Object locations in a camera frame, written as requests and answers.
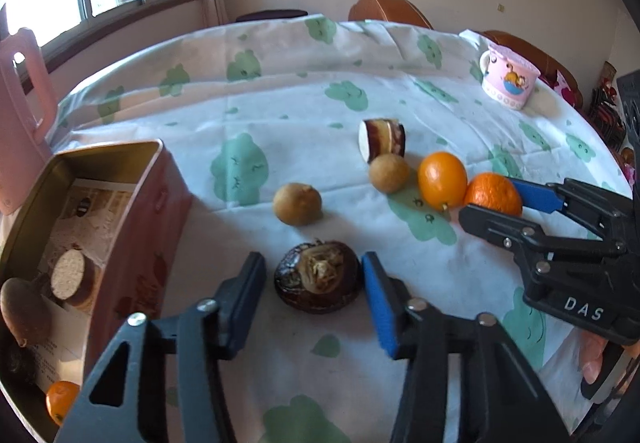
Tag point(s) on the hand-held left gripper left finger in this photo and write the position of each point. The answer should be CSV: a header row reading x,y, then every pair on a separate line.
x,y
245,303

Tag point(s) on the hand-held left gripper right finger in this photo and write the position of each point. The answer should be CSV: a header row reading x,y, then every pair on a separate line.
x,y
380,308

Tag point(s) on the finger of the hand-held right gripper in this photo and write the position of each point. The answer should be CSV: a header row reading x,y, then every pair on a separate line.
x,y
540,197
492,223

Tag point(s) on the large orange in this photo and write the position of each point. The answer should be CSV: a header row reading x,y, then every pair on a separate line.
x,y
492,195

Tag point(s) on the small orange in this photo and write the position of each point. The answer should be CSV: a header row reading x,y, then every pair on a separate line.
x,y
442,180
62,400

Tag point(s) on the dark water chestnut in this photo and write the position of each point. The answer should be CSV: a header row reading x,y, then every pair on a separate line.
x,y
317,283

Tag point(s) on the small tan round fruit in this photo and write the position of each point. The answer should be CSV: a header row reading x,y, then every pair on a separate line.
x,y
297,204
389,173

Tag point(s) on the pink tin box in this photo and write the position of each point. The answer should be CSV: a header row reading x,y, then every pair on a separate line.
x,y
145,248

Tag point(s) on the small brown jar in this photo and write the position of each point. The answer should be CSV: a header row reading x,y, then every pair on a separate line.
x,y
382,138

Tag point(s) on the short sugarcane piece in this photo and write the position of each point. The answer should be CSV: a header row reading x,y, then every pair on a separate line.
x,y
70,275

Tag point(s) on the brown round fruit with stem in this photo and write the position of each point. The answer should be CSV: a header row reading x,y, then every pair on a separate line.
x,y
22,310

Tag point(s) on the person's right hand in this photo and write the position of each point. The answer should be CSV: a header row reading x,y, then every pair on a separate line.
x,y
594,358

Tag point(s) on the pink floral cloth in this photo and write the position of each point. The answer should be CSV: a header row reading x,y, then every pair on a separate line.
x,y
567,90

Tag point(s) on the pink cartoon cup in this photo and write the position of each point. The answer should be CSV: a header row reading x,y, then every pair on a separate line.
x,y
510,78

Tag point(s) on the printed paper sheet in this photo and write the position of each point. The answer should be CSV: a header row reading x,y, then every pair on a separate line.
x,y
95,218

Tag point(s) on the white paper card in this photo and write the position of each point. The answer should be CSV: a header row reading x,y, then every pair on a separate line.
x,y
55,353

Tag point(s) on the cloud print tablecloth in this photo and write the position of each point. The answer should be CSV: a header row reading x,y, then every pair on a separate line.
x,y
300,88

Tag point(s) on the pink electric kettle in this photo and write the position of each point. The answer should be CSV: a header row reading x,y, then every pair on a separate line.
x,y
20,133

